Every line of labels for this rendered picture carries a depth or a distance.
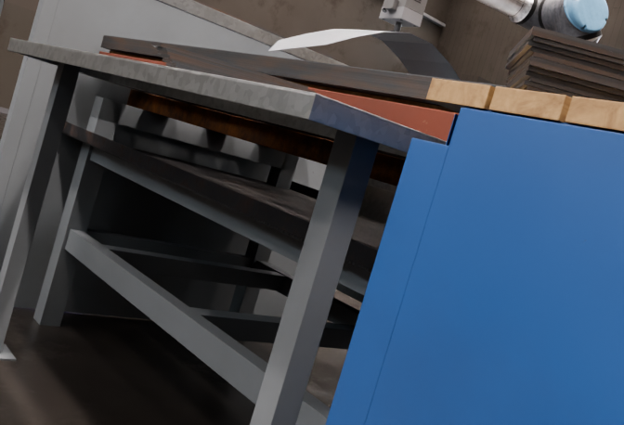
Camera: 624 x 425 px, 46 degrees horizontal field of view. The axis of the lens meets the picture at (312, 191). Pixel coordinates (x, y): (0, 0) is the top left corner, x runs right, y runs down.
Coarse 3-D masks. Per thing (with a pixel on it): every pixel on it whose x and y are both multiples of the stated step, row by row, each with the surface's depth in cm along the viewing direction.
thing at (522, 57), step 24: (528, 48) 67; (552, 48) 66; (576, 48) 65; (600, 48) 65; (528, 72) 66; (552, 72) 66; (576, 72) 65; (600, 72) 65; (576, 96) 66; (600, 96) 66
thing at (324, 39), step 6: (294, 36) 171; (300, 36) 170; (306, 36) 169; (312, 36) 168; (318, 36) 167; (324, 36) 166; (330, 36) 165; (336, 36) 163; (342, 36) 162; (348, 36) 161; (306, 42) 161; (312, 42) 160; (318, 42) 159; (324, 42) 158; (330, 42) 157; (336, 42) 157
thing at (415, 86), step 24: (120, 48) 203; (144, 48) 192; (192, 48) 171; (264, 72) 147; (288, 72) 140; (312, 72) 135; (336, 72) 129; (360, 72) 124; (384, 72) 120; (408, 96) 115
